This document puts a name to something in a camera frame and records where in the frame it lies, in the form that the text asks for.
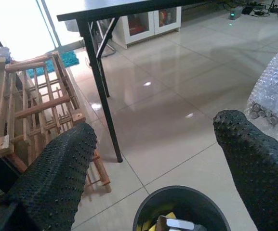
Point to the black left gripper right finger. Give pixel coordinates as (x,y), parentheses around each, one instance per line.
(261,173)

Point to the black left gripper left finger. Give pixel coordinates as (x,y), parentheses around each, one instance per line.
(56,178)

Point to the clear bubble wrap bag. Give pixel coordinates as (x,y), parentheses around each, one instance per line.
(273,86)

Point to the black round rubbish bin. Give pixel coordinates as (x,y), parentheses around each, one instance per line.
(153,199)

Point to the brown wooden slatted rack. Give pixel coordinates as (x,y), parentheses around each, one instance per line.
(42,106)

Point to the grey cardboard carton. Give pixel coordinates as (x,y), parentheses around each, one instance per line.
(179,223)

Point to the yellow plastic wrapper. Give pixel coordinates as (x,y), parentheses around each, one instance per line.
(150,223)

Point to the teal shaggy rug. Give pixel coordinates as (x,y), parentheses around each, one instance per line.
(67,59)

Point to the white rectangular folding table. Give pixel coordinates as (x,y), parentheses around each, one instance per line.
(97,60)

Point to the grey device with green light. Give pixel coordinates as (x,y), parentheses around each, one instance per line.
(235,13)

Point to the white glass door cabinet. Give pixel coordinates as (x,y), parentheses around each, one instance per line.
(150,36)

